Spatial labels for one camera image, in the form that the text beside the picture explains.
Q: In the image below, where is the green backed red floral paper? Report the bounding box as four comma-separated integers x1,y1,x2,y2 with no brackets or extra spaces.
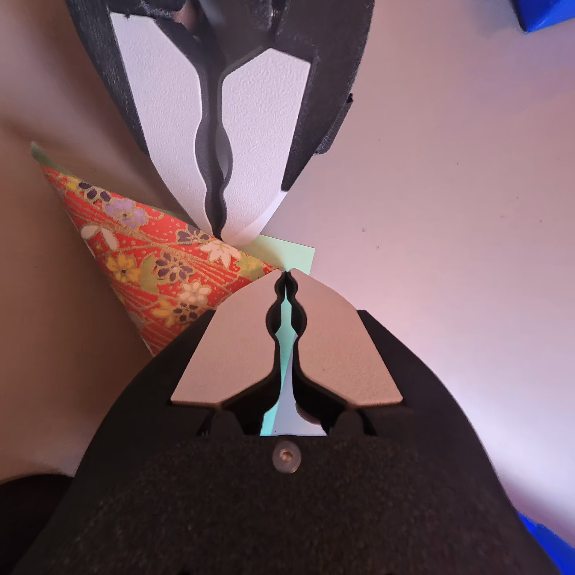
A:
31,141,318,437

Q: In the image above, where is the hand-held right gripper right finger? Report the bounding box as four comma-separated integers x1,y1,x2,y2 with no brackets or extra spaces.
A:
288,268,403,430

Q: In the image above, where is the blue plastic bin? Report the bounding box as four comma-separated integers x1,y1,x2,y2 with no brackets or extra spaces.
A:
517,512,575,575
512,0,575,34

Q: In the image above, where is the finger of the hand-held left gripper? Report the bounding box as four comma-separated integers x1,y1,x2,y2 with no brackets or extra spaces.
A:
109,11,222,238
218,46,313,249

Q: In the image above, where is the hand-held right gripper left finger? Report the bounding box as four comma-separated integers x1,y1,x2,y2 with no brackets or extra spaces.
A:
169,268,286,430

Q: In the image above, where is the black textured pad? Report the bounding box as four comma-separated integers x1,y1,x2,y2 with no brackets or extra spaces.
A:
0,474,74,562

